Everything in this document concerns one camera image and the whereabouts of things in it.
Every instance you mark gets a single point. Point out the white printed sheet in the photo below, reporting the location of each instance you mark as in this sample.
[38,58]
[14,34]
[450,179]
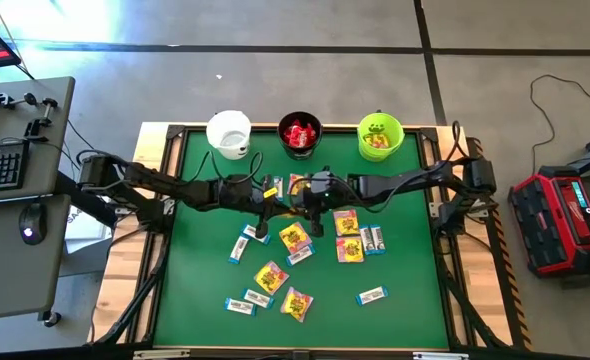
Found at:
[82,225]

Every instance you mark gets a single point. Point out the black computer mouse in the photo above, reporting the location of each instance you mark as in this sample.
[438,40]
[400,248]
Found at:
[32,223]

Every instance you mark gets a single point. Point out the silver metal bracket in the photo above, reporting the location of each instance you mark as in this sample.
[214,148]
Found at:
[440,356]
[161,354]

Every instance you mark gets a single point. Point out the lime green plastic bucket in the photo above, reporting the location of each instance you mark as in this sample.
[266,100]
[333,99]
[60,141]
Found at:
[380,155]

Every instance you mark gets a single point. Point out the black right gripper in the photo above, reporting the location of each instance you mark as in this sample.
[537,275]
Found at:
[325,192]

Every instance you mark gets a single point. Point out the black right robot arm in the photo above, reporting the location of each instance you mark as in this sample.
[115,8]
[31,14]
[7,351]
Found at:
[410,177]

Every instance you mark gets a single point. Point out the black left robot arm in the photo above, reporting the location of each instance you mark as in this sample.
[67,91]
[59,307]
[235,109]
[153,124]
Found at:
[140,177]

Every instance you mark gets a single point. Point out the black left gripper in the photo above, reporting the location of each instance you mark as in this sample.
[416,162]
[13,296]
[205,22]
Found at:
[263,210]

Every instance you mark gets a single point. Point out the red Skittles candy packet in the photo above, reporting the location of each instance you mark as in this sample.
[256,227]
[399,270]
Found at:
[306,134]
[290,134]

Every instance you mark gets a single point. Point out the yellow Sour Patch candy packet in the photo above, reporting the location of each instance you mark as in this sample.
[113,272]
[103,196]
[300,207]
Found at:
[296,303]
[384,142]
[371,141]
[295,184]
[271,276]
[350,249]
[295,237]
[346,222]

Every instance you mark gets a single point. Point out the white jack-o-lantern bucket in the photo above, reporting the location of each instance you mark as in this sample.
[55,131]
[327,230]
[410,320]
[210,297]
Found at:
[228,135]

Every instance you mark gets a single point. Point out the grey desk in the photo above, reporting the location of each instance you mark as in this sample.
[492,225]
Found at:
[20,260]

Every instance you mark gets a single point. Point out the white blue Hershey's bar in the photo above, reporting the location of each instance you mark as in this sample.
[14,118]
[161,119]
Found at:
[366,239]
[257,298]
[278,187]
[378,238]
[238,249]
[300,255]
[249,231]
[240,306]
[372,295]

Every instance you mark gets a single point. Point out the black monster face bucket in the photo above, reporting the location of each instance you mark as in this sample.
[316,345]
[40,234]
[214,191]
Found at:
[281,150]

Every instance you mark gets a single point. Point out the black keyboard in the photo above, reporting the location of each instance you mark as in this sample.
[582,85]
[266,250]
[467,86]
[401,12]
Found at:
[0,165]

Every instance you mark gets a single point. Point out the red black tool case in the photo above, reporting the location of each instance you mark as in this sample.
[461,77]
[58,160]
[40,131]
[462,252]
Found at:
[557,222]

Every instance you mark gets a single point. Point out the black aluminium table frame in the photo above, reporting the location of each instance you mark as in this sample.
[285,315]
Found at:
[174,132]

